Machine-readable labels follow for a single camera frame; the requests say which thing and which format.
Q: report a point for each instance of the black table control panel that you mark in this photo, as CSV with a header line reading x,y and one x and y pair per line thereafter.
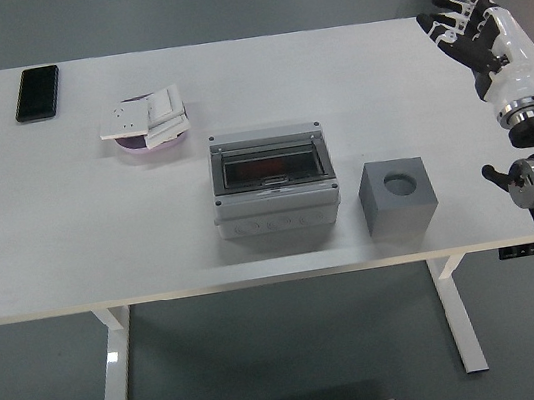
x,y
521,251

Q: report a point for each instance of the transparent hinged box lid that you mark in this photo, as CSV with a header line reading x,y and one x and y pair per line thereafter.
x,y
301,162

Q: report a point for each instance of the white wall socket panel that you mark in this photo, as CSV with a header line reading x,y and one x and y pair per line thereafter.
x,y
124,120

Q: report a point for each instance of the purple shallow bowl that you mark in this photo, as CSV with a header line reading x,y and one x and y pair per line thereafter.
x,y
139,149

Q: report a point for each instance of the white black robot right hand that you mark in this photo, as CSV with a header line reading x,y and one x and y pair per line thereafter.
x,y
509,73

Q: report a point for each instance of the white table leg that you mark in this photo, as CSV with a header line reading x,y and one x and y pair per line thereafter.
x,y
461,322
114,373

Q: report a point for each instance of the white wall switch panel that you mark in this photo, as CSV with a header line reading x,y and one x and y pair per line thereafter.
x,y
166,133
164,102

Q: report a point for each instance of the grey plastic junction box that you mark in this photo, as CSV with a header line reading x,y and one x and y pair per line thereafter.
x,y
272,204

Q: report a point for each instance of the grey block with round hole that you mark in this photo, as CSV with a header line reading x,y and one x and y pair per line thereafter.
x,y
389,212

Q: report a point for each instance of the black smartphone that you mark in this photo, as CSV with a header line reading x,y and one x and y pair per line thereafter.
x,y
36,93

